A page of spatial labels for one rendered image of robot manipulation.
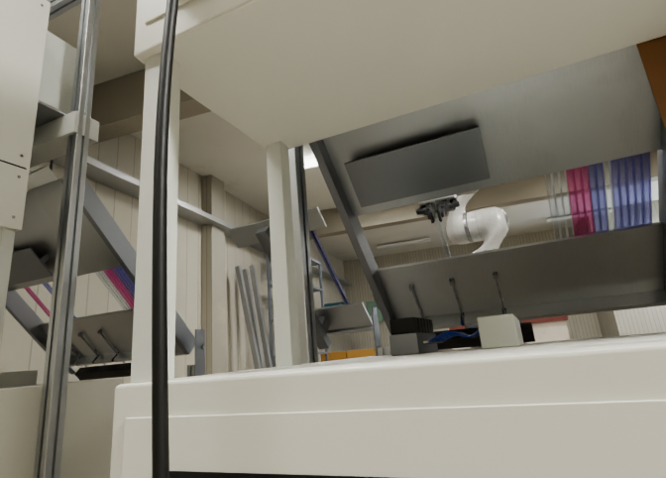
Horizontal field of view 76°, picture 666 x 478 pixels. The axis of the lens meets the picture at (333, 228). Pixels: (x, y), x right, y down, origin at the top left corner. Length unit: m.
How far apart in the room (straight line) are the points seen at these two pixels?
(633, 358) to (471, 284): 0.91
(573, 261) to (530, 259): 0.09
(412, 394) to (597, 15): 0.51
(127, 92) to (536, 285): 3.46
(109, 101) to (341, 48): 3.59
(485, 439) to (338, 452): 0.10
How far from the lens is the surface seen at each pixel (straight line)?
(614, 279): 1.24
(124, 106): 3.95
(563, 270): 1.20
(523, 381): 0.31
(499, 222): 1.69
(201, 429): 0.42
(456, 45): 0.62
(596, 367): 0.32
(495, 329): 0.67
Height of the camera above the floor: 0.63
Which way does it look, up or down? 16 degrees up
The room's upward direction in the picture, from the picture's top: 5 degrees counter-clockwise
